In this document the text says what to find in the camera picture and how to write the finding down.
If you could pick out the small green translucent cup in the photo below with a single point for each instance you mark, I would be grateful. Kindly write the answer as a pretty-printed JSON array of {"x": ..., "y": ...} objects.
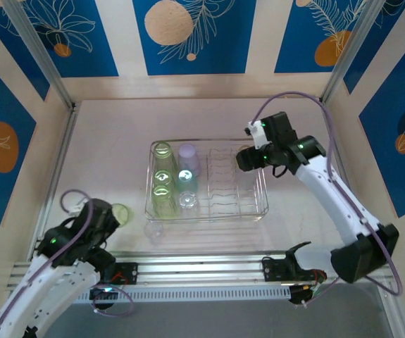
[{"x": 124, "y": 213}]

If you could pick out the green translucent plastic cup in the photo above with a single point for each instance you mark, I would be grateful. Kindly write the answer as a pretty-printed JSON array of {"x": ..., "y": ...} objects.
[
  {"x": 162, "y": 177},
  {"x": 163, "y": 200},
  {"x": 162, "y": 153}
]

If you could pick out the purple plastic cup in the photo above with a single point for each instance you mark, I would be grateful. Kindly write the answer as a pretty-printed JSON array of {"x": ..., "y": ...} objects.
[{"x": 188, "y": 156}]

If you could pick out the teal translucent plastic cup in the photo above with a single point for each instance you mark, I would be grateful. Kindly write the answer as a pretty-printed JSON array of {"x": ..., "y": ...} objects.
[{"x": 187, "y": 179}]

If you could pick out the clear plastic cup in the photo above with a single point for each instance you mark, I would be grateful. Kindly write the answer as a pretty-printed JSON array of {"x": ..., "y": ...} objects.
[
  {"x": 154, "y": 231},
  {"x": 188, "y": 200}
]

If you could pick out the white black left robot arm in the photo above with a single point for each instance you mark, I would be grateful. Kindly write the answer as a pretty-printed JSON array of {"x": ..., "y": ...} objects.
[{"x": 47, "y": 292}]

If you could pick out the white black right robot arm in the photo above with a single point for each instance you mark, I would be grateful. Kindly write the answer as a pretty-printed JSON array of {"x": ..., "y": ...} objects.
[{"x": 336, "y": 204}]

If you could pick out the black connector box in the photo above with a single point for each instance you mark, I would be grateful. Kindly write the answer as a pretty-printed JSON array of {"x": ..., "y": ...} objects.
[
  {"x": 297, "y": 295},
  {"x": 98, "y": 294}
]

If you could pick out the aluminium mounting beam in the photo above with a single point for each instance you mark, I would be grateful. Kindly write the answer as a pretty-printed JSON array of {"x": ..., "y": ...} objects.
[{"x": 202, "y": 271}]

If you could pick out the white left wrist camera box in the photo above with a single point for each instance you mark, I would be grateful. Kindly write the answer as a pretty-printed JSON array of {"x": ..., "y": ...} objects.
[{"x": 79, "y": 208}]

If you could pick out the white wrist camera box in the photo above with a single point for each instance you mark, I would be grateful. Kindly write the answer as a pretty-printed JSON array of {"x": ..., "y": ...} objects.
[
  {"x": 79, "y": 208},
  {"x": 258, "y": 135}
]

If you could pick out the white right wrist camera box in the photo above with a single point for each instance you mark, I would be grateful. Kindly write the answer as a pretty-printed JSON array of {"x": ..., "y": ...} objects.
[{"x": 258, "y": 135}]

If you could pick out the aluminium frame post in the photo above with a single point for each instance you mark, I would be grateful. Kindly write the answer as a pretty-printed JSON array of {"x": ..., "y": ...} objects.
[
  {"x": 38, "y": 49},
  {"x": 350, "y": 53}
]

